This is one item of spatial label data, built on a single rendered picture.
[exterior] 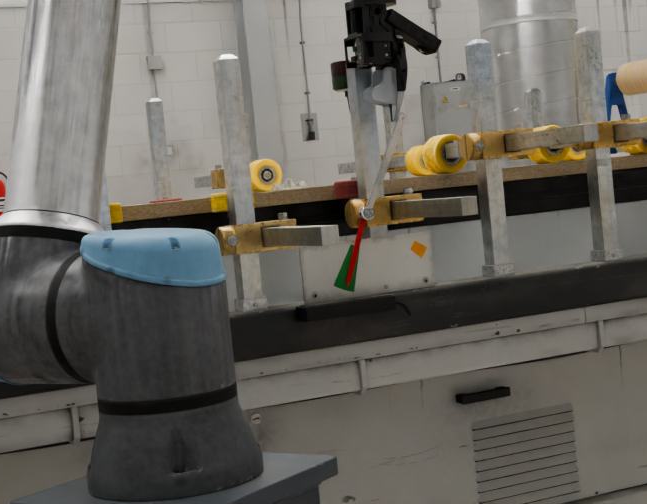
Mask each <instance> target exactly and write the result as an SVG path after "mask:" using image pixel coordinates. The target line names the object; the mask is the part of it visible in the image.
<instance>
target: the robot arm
mask: <svg viewBox="0 0 647 504"><path fill-rule="evenodd" d="M396 4H397V3H396V0H352V1H351V2H346V3H345V12H346V23H347V33H348V37H347V38H345V39H344V48H345V58H346V69H349V68H359V69H370V68H372V67H375V71H374V72H373V73H372V84H371V86H370V87H368V88H367V89H365V90H364V91H363V92H362V98H363V100H364V101H365V102H366V103H370V104H375V105H379V106H383V107H385V110H386V113H387V116H388V118H389V120H390V122H394V121H397V119H398V116H399V114H400V111H401V108H402V104H403V100H404V95H405V90H406V84H407V73H408V67H407V58H406V49H405V44H404V42H405V43H407V44H408V45H410V46H412V47H413V48H415V50H417V51H418V52H420V53H422V54H424V55H430V54H434V53H437V51H438V49H439V47H440V45H441V42H442V41H441V40H440V39H439V38H437V37H436V36H435V35H433V34H432V33H430V32H428V31H426V30H424V29H423V28H421V27H420V26H418V25H417V24H415V23H414V22H412V21H410V20H409V19H407V18H406V17H404V16H403V15H401V14H400V13H398V12H396V11H395V10H393V9H389V10H387V8H386V7H390V6H394V5H396ZM120 7H121V0H28V4H27V12H26V21H25V30H24V38H23V47H22V55H21V64H20V73H19V81H18V90H17V98H16V107H15V116H14V124H13V133H12V141H11V150H10V159H9V167H8V176H7V185H6V193H5V202H4V210H3V213H2V215H1V216H0V382H6V383H9V384H13V385H27V384H96V391H97V400H98V409H99V424H98V428H97V432H96V436H95V440H94V445H93V449H92V455H91V462H90V464H89V465H88V468H87V483H88V491H89V494H90V495H92V496H93V497H95V498H98V499H102V500H108V501H117V502H151V501H164V500H174V499H181V498H188V497H194V496H200V495H205V494H210V493H214V492H218V491H222V490H226V489H230V488H233V487H236V486H239V485H242V484H244V483H247V482H249V481H251V480H253V479H255V478H257V477H258V476H259V475H261V474H262V472H263V470H264V467H263V457H262V451H261V448H260V445H259V444H258V443H257V442H256V439H255V437H254V435H253V432H252V430H251V428H250V426H249V423H248V421H247V419H246V417H245V415H244V413H243V411H242V409H241V407H240V404H239V401H238V394H237V385H236V376H235V366H234V356H233V347H232V337H231V327H230V318H229V308H228V298H227V289H226V270H225V268H224V267H223V262H222V256H221V251H220V245H219V242H218V240H217V238H216V237H215V236H214V235H213V234H212V233H210V232H209V231H206V230H201V229H191V228H143V229H133V230H111V231H104V230H103V229H102V228H101V226H100V223H99V219H100V209H101V199H102V189H103V178H104V168H105V158H106V148H107V138H108V128H109V118H110V108H111V98H112V88H113V78H114V67H115V57H116V47H117V37H118V27H119V17H120ZM347 47H352V49H353V52H355V56H353V57H351V62H348V52H347ZM392 66H393V67H392Z"/></svg>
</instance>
